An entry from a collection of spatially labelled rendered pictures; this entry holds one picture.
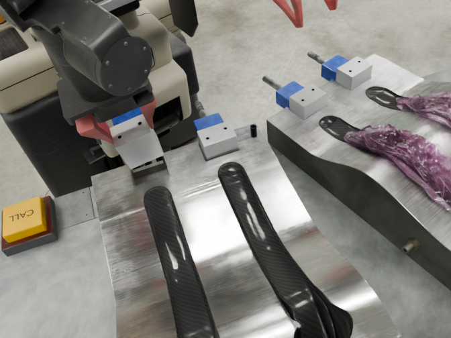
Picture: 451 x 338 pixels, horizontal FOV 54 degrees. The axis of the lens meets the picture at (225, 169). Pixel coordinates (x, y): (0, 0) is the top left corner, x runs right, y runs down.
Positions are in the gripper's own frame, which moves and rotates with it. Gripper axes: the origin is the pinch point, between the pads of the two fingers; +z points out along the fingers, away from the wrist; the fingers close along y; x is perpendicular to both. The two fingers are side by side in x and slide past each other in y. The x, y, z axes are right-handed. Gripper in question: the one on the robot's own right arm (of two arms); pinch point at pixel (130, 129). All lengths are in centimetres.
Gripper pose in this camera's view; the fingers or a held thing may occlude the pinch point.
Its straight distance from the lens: 59.7
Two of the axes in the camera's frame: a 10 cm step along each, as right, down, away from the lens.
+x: -3.5, -7.6, 5.4
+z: 1.9, 5.1, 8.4
